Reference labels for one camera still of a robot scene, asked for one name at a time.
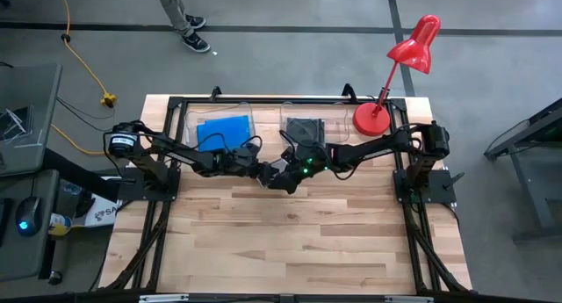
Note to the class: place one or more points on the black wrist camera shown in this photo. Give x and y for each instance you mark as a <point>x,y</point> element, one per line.
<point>246,150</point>
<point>303,153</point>

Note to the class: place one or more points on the grey desk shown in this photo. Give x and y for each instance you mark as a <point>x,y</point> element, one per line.
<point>22,259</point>
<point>39,118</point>

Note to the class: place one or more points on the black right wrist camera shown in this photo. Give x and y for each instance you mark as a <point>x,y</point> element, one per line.
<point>303,153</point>

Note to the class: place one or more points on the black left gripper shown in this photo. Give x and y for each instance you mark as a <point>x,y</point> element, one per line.
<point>239,167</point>

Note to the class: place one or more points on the yellow bottle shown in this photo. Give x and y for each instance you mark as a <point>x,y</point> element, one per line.
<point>59,224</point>

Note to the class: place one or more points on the grey metal table frame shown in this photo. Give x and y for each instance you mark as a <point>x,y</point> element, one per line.
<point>527,184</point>

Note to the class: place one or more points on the black computer mouse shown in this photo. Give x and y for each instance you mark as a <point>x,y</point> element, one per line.
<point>28,215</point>

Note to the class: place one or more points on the black table frame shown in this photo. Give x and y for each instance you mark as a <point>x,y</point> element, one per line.
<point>397,215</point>

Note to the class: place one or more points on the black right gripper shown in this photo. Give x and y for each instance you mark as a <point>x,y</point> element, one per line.
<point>316,169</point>

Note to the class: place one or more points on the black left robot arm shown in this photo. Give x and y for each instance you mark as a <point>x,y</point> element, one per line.
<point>175,149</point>

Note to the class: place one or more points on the silver metal bracket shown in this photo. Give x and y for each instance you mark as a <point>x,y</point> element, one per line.
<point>408,299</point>
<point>164,298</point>

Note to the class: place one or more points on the red desk lamp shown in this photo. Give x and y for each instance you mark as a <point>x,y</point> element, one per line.
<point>371,120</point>

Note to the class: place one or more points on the white bag with logo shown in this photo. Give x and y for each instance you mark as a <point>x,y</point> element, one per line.
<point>103,213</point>

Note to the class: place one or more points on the person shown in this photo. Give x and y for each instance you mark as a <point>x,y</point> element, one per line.
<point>175,9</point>

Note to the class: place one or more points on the black caster wheel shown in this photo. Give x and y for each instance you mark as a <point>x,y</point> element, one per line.
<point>55,277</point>

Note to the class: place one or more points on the black diagonal beam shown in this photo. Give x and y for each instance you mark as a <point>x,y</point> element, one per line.
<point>79,175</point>

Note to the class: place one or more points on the clear jewel case pile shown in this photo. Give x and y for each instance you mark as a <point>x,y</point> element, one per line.
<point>15,123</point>

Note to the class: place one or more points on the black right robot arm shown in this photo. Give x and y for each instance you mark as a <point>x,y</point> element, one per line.
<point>373,147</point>

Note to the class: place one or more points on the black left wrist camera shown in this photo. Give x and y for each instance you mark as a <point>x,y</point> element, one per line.
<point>246,150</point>

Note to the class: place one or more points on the clear plastic bin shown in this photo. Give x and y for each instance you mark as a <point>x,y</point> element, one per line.
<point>191,127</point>
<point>338,127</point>

